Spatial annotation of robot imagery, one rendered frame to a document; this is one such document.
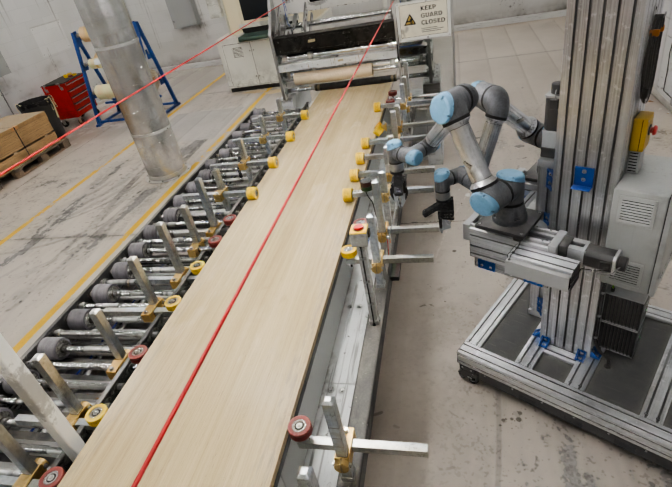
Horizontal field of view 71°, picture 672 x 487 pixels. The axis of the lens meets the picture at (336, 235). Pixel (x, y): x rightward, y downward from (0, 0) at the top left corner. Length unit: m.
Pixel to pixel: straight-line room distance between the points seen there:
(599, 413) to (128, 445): 1.97
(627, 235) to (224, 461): 1.73
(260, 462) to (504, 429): 1.45
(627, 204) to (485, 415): 1.30
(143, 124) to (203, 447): 4.80
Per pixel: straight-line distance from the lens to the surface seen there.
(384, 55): 4.81
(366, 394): 1.99
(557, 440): 2.74
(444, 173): 2.37
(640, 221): 2.18
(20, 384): 1.84
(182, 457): 1.79
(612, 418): 2.58
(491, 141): 2.30
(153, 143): 6.18
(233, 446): 1.74
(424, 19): 4.69
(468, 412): 2.78
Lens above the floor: 2.25
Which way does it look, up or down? 32 degrees down
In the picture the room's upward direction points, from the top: 12 degrees counter-clockwise
